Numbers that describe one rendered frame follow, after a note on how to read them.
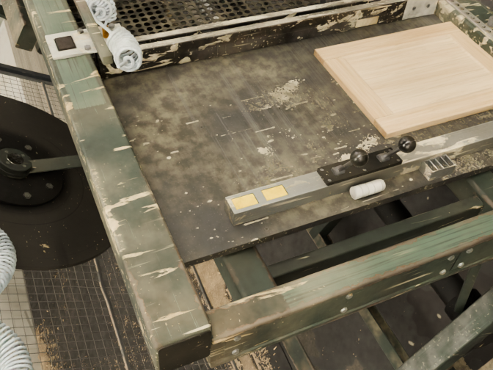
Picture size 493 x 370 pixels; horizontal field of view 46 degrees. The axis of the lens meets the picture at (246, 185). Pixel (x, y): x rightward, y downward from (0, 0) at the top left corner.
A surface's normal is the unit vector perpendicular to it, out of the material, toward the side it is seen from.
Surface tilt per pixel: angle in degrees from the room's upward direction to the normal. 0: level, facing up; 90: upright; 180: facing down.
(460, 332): 0
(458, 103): 60
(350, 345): 0
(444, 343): 0
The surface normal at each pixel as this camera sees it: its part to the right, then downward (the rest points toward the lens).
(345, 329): -0.75, -0.11
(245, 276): 0.07, -0.67
